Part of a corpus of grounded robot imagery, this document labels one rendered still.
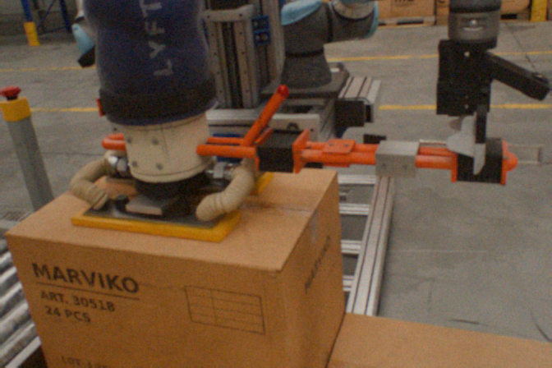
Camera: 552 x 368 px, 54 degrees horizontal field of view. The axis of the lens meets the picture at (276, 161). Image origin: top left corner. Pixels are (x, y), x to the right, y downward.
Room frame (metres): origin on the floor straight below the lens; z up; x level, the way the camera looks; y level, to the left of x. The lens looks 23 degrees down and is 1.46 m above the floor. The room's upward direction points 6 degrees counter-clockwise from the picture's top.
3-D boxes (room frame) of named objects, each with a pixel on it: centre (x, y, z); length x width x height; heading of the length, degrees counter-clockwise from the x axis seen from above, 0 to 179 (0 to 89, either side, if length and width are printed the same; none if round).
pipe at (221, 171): (1.04, 0.22, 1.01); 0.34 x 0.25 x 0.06; 68
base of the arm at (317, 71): (1.55, -0.11, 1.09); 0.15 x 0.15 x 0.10
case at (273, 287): (1.04, 0.21, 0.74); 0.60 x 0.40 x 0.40; 68
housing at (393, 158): (0.87, -0.21, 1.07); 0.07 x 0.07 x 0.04; 68
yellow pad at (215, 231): (0.95, 0.25, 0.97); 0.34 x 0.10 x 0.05; 68
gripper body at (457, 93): (0.83, -0.32, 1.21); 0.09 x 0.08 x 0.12; 68
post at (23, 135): (1.86, 0.90, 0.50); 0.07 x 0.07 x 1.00; 68
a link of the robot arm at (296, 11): (1.55, -0.12, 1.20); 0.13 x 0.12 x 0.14; 96
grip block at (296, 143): (0.95, -0.02, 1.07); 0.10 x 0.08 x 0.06; 158
